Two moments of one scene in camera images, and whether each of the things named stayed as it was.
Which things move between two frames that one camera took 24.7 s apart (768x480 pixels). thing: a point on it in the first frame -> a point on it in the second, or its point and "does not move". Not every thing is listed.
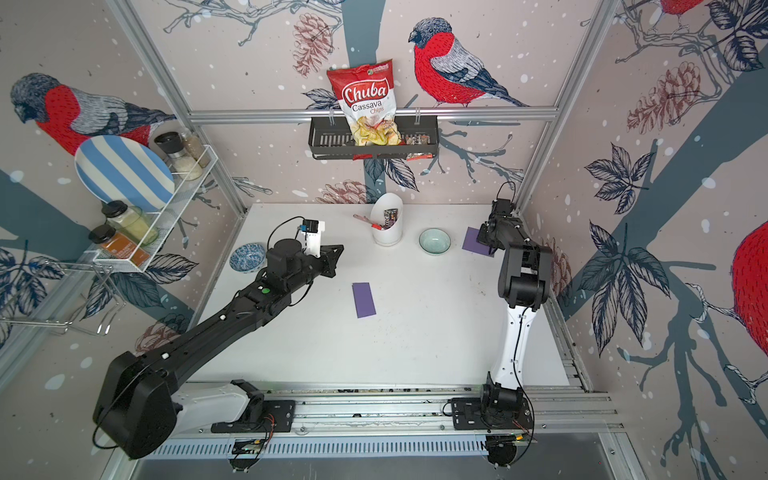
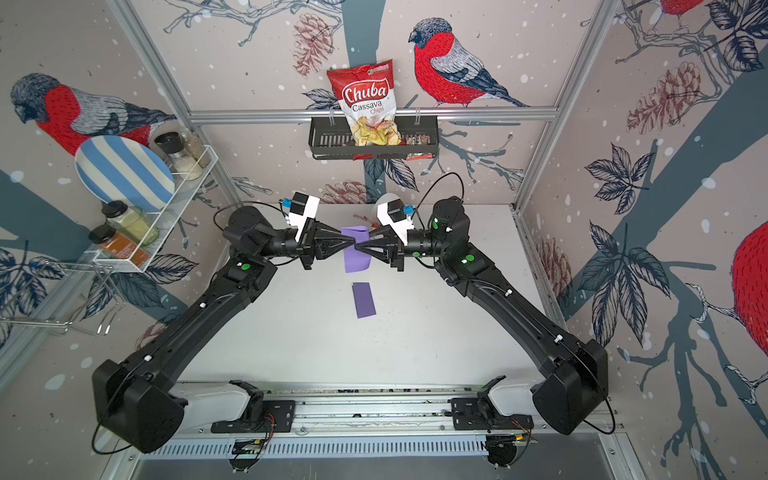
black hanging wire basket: (332, 136) does not move
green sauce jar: (131, 220) does not move
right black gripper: (480, 238) -> (394, 250)
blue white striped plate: (120, 168) does not move
